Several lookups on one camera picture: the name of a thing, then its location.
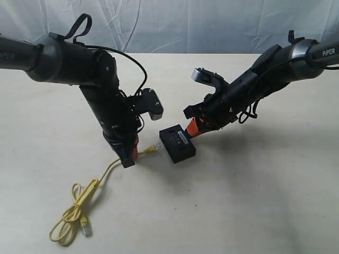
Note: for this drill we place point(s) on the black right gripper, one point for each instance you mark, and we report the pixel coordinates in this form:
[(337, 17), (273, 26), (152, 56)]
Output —
[(216, 111)]

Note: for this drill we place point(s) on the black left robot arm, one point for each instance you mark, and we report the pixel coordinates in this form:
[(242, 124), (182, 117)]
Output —
[(53, 60)]

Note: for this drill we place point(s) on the white backdrop cloth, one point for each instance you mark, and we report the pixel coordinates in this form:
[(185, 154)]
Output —
[(176, 26)]

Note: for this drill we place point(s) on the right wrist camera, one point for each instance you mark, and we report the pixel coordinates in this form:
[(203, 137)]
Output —
[(212, 79)]

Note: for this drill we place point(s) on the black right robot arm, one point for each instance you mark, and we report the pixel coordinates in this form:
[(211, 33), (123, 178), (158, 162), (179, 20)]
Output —
[(273, 70)]

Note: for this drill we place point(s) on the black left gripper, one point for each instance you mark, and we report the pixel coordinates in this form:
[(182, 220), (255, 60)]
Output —
[(125, 145)]

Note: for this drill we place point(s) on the black network switch box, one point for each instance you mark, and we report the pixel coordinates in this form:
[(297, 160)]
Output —
[(177, 143)]

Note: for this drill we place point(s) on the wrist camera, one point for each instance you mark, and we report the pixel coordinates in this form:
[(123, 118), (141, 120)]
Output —
[(212, 79), (148, 102)]

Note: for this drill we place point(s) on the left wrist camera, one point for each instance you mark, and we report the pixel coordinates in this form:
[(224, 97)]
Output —
[(148, 102)]

